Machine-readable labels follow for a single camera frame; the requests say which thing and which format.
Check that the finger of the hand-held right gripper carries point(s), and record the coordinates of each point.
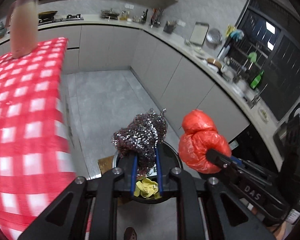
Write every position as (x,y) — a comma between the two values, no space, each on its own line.
(220,160)
(240,162)

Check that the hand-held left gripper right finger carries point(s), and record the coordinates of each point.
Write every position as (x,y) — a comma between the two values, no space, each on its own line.
(160,175)

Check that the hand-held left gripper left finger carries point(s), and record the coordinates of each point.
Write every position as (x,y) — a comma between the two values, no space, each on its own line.
(133,177)

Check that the yellow plastic bag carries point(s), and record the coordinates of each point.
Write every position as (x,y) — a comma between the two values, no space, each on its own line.
(146,188)

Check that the black trash bin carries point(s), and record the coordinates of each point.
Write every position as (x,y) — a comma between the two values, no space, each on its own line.
(171,155)

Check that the red plastic bag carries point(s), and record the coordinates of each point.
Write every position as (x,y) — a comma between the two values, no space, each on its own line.
(200,142)

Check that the steel wool scrubber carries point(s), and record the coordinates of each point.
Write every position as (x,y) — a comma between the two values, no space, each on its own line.
(142,135)

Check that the person's right hand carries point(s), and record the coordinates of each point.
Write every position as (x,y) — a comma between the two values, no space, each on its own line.
(275,230)

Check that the wooden stool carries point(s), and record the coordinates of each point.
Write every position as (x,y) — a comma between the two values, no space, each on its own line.
(105,165)

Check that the person's right shoe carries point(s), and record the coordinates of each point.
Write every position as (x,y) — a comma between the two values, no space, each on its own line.
(130,233)

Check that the steel faucet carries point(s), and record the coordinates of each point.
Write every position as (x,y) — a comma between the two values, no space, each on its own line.
(256,97)

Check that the green bottle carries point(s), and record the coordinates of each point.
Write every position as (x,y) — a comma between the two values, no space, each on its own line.
(257,80)

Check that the grey kitchen counter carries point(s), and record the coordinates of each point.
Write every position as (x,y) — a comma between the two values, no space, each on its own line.
(190,80)

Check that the steel dish rack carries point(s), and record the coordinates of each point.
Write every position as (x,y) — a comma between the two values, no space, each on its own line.
(240,65)

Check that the green dish brush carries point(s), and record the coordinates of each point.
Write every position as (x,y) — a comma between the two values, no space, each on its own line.
(252,56)

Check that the dark kitchen window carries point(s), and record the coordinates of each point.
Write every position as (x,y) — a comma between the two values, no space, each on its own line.
(285,60)

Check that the red checked tablecloth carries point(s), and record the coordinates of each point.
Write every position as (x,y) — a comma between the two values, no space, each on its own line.
(27,130)

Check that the round steel colander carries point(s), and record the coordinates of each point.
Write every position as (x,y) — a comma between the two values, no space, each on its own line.
(214,36)

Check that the white cutting board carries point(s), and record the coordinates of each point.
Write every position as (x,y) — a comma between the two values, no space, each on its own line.
(198,33)

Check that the hanging rubber gloves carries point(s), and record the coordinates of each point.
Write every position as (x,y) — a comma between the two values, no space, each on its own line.
(235,32)

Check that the dark knife holder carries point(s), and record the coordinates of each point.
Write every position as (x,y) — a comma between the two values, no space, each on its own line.
(170,27)

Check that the utensil holder with chopsticks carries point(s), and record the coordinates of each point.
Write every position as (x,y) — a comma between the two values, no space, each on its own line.
(156,18)

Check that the dark wine bottle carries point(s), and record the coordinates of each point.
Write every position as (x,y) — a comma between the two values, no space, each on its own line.
(145,17)

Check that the yellow oil bottles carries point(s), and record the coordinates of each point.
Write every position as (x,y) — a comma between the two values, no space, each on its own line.
(124,16)

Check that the steel lidded pot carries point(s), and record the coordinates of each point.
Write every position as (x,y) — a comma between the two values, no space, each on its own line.
(110,13)

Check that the gas stove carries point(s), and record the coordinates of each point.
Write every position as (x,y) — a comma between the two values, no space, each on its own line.
(72,18)

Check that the pink thermos jug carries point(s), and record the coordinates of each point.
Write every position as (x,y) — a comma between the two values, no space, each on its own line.
(23,30)

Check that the black frying pan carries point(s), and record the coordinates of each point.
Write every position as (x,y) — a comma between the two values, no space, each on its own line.
(47,13)

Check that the green ceramic vase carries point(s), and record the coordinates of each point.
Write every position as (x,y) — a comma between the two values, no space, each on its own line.
(1,31)

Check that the white wall socket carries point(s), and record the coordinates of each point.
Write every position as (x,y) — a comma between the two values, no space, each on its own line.
(181,23)
(129,6)

